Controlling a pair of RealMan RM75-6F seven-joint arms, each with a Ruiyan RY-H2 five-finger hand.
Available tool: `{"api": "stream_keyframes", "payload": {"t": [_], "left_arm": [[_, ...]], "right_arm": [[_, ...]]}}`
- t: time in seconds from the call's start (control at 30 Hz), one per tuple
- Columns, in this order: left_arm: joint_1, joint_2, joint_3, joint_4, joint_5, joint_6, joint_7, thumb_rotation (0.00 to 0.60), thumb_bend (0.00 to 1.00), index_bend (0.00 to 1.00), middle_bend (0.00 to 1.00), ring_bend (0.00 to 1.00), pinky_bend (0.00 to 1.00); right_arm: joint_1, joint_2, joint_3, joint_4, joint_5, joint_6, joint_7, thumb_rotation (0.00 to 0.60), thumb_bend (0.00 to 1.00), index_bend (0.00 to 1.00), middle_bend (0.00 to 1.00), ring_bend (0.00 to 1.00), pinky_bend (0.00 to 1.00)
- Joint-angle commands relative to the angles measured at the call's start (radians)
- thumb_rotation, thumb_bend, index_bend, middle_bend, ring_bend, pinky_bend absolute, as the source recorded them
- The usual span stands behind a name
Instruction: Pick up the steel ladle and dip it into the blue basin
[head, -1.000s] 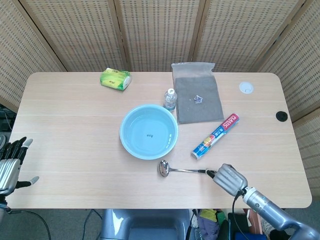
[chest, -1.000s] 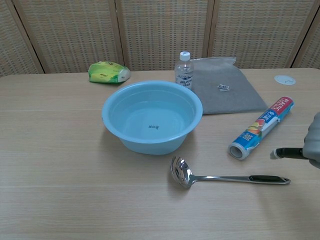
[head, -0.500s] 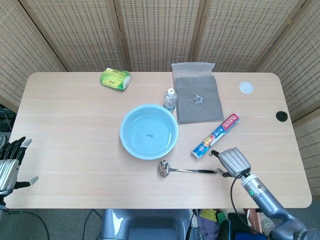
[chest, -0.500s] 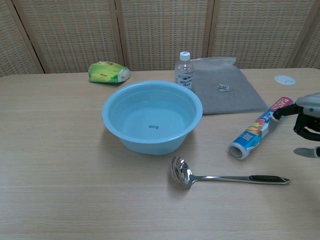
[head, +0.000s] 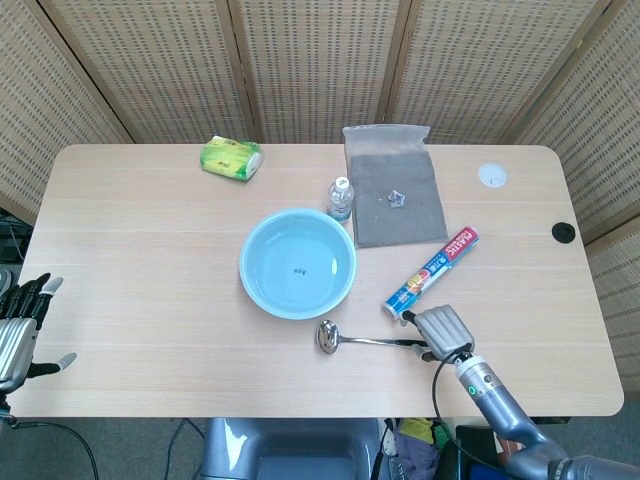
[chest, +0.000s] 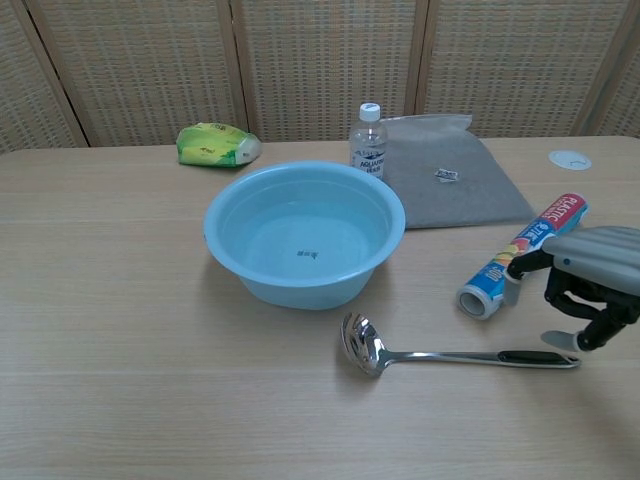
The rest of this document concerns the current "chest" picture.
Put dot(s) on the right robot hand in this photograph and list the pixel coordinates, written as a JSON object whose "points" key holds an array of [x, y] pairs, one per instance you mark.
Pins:
{"points": [[600, 255]]}

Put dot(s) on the clear water bottle white cap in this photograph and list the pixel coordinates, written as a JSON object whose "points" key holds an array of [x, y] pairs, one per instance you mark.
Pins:
{"points": [[368, 150]]}

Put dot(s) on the light blue plastic basin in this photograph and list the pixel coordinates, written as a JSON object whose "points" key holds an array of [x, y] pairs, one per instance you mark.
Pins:
{"points": [[300, 240]]}

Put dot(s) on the white round grommet cap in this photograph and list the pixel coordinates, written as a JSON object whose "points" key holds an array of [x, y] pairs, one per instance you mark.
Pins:
{"points": [[569, 160]]}

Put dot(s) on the blue plastic wrap roll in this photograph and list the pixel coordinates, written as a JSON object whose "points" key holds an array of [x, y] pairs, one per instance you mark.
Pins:
{"points": [[487, 287]]}

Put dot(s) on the grey cloth in plastic bag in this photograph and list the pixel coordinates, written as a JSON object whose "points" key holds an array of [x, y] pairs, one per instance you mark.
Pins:
{"points": [[450, 205]]}

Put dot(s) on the small candy wrapper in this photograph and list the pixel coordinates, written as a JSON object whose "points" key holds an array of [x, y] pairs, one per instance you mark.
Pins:
{"points": [[446, 175]]}

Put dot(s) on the woven rattan folding screen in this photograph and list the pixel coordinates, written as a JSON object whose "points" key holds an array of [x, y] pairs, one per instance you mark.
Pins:
{"points": [[320, 65]]}

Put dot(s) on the green tissue pack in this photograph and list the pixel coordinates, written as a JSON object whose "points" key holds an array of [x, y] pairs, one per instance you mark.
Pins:
{"points": [[210, 145]]}

